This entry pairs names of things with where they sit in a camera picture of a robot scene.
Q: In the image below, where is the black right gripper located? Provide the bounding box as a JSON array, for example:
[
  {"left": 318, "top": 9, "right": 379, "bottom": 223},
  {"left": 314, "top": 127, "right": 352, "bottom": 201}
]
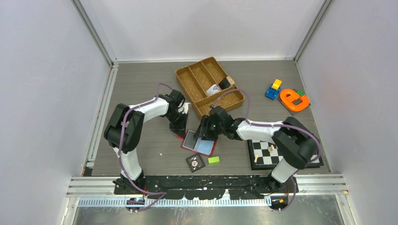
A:
[{"left": 193, "top": 114, "right": 225, "bottom": 142}]

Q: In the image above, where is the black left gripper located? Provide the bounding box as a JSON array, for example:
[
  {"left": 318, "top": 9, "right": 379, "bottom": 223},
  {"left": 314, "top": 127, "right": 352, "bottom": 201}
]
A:
[{"left": 166, "top": 111, "right": 189, "bottom": 139}]

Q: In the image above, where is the red leather card holder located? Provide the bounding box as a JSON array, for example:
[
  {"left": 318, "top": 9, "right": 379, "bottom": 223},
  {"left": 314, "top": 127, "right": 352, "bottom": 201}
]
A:
[{"left": 177, "top": 135, "right": 216, "bottom": 157}]

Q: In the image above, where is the black credit card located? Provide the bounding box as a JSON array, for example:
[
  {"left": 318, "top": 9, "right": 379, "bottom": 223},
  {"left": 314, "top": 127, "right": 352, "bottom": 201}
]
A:
[{"left": 182, "top": 130, "right": 198, "bottom": 150}]

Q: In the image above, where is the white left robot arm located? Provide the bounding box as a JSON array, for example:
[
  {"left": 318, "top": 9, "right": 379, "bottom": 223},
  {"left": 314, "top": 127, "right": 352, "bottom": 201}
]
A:
[{"left": 104, "top": 90, "right": 188, "bottom": 194}]

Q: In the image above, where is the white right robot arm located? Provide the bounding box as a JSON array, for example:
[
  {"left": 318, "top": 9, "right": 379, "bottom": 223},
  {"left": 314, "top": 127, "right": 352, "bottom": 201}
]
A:
[{"left": 194, "top": 106, "right": 322, "bottom": 192}]

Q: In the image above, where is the green rectangular block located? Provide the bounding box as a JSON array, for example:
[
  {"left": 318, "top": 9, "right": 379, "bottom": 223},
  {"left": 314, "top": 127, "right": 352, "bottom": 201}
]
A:
[{"left": 208, "top": 157, "right": 220, "bottom": 164}]

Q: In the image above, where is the poker chip in black case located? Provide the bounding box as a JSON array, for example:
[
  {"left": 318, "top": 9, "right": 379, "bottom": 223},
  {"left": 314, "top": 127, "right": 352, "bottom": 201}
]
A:
[{"left": 186, "top": 153, "right": 206, "bottom": 173}]

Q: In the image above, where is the woven wicker divided tray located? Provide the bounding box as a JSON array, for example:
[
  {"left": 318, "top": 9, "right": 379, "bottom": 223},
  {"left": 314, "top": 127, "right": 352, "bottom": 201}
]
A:
[{"left": 176, "top": 57, "right": 245, "bottom": 119}]

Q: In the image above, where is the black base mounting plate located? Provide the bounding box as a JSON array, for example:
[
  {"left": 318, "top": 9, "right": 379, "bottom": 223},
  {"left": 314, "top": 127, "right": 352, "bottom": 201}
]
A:
[{"left": 113, "top": 175, "right": 299, "bottom": 200}]

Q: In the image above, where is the black white chessboard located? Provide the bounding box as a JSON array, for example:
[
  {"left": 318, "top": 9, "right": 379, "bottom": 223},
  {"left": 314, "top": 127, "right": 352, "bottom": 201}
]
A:
[{"left": 246, "top": 136, "right": 324, "bottom": 171}]

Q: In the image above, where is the wooden chess piece upper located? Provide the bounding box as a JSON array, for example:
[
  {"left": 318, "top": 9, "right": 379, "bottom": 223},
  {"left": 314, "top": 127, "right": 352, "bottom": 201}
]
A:
[{"left": 268, "top": 145, "right": 275, "bottom": 152}]

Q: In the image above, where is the blue toy brick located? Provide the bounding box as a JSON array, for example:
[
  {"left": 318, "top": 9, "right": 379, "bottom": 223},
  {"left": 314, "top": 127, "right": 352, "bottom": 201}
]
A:
[{"left": 265, "top": 86, "right": 281, "bottom": 100}]

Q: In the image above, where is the yellow toy brick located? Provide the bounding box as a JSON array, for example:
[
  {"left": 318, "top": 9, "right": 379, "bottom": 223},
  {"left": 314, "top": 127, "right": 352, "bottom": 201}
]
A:
[{"left": 271, "top": 79, "right": 282, "bottom": 90}]

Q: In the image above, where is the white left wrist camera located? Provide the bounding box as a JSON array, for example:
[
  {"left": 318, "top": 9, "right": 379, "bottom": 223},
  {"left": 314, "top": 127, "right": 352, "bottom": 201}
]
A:
[{"left": 181, "top": 103, "right": 191, "bottom": 114}]

